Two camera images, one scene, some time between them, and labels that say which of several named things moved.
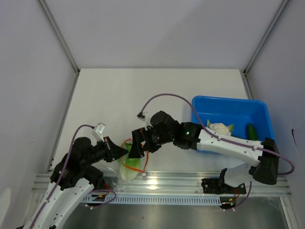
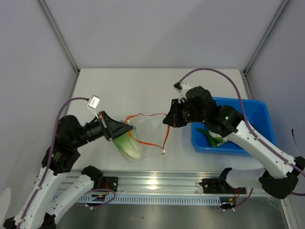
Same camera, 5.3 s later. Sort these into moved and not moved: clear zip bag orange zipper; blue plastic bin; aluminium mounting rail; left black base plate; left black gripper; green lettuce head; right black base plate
Moved: green lettuce head; left black gripper; clear zip bag orange zipper
Not moved: blue plastic bin; left black base plate; right black base plate; aluminium mounting rail
